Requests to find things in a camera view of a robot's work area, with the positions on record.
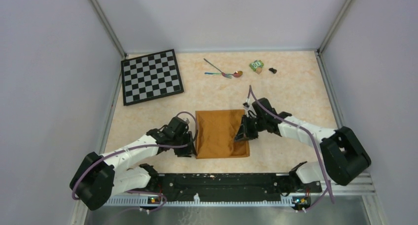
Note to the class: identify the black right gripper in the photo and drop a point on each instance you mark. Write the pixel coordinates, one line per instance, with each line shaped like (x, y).
(244, 133)

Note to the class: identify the iridescent metal fork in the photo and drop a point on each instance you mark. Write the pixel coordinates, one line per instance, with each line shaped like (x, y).
(215, 67)

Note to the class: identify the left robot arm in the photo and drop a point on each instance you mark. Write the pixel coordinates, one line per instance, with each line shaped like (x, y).
(99, 177)

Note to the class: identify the small black object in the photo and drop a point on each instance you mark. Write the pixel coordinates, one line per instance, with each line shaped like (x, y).
(273, 70)

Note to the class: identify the iridescent metal spoon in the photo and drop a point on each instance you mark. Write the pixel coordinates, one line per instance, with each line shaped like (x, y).
(235, 74)

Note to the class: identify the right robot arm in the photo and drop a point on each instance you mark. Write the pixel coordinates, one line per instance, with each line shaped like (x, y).
(342, 158)

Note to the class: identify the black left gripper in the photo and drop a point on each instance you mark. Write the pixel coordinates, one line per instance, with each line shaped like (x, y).
(189, 150)

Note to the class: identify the green numbered wooden block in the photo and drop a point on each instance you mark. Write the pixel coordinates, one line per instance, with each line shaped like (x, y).
(256, 66)

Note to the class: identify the black white checkerboard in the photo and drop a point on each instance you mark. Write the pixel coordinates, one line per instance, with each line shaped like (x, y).
(150, 77)

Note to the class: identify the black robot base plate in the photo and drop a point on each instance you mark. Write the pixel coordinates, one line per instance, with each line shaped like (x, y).
(228, 187)

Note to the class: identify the brown cloth napkin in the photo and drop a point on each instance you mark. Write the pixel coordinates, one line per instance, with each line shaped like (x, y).
(216, 132)

